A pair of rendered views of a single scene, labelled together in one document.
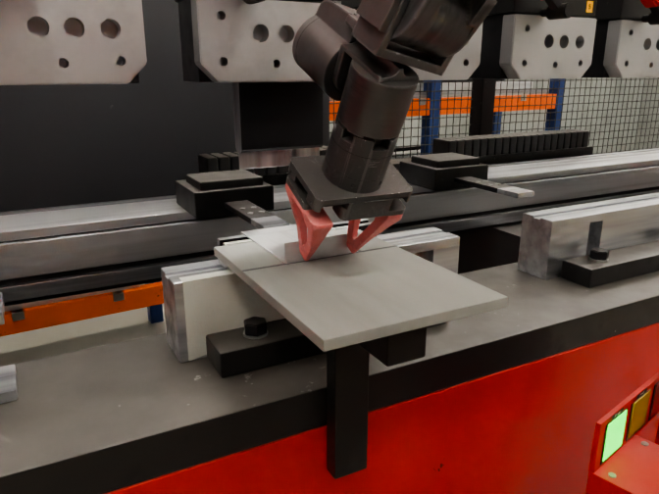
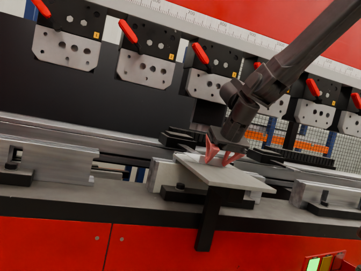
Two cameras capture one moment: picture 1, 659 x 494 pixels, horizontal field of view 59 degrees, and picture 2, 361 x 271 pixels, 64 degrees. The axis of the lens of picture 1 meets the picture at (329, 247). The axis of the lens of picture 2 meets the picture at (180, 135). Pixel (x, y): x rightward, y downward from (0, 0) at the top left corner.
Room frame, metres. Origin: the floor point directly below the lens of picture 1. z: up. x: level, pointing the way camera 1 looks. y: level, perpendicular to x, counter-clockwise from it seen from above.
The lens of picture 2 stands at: (-0.22, 0.01, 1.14)
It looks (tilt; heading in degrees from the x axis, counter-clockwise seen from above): 6 degrees down; 8
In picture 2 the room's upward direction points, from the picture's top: 13 degrees clockwise
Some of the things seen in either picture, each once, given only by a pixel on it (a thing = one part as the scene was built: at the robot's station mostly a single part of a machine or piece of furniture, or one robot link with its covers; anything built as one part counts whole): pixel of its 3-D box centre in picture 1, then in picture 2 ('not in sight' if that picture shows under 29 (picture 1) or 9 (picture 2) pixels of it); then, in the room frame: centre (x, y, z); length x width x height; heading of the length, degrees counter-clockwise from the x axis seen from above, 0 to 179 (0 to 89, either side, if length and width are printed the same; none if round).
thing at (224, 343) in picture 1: (334, 328); (208, 197); (0.64, -0.01, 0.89); 0.30 x 0.05 x 0.03; 118
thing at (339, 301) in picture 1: (342, 273); (218, 171); (0.55, -0.01, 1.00); 0.26 x 0.18 x 0.01; 28
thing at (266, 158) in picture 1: (279, 124); (207, 116); (0.68, 0.06, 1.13); 0.10 x 0.02 x 0.10; 118
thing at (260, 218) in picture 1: (240, 200); (183, 143); (0.81, 0.13, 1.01); 0.26 x 0.12 x 0.05; 28
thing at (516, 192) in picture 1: (470, 175); (276, 160); (1.01, -0.24, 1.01); 0.26 x 0.12 x 0.05; 28
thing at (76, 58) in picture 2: not in sight; (71, 34); (0.47, 0.43, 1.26); 0.15 x 0.09 x 0.17; 118
